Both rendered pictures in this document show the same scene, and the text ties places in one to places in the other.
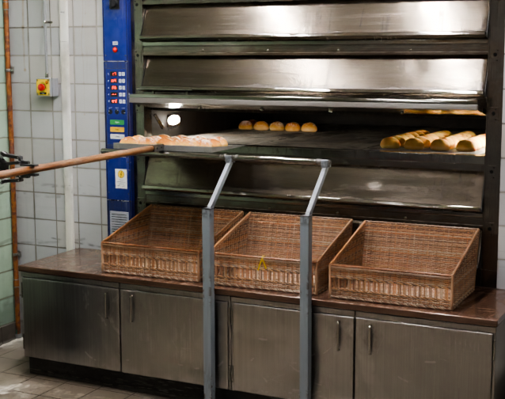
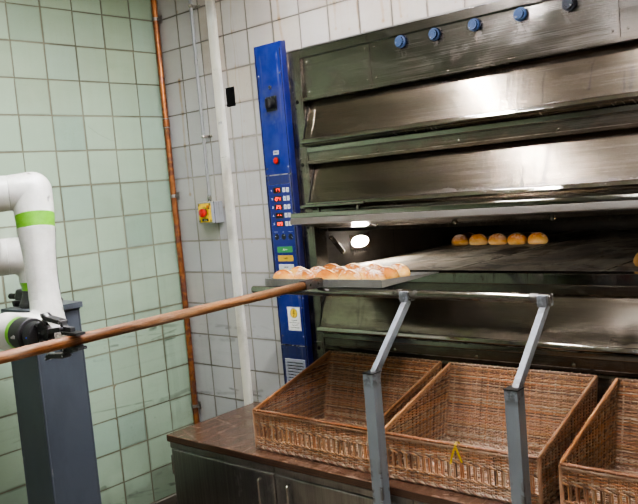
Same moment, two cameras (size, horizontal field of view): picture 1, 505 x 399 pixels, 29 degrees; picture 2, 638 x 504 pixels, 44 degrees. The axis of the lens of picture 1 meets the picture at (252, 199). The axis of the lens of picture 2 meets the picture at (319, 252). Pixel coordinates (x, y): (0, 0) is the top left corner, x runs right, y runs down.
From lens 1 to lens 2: 2.10 m
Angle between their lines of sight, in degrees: 15
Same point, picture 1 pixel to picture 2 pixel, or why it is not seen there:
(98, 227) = (275, 377)
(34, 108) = (202, 237)
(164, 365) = not seen: outside the picture
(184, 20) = (352, 115)
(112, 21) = (271, 126)
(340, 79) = (564, 171)
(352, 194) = (594, 338)
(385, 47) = (631, 115)
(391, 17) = (637, 70)
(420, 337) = not seen: outside the picture
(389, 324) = not seen: outside the picture
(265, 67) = (458, 164)
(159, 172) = (337, 309)
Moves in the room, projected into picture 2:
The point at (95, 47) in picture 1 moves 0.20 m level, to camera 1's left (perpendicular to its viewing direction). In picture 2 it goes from (257, 161) to (215, 165)
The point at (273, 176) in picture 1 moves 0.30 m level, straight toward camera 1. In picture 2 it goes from (478, 312) to (471, 329)
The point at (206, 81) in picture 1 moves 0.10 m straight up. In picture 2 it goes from (384, 190) to (382, 164)
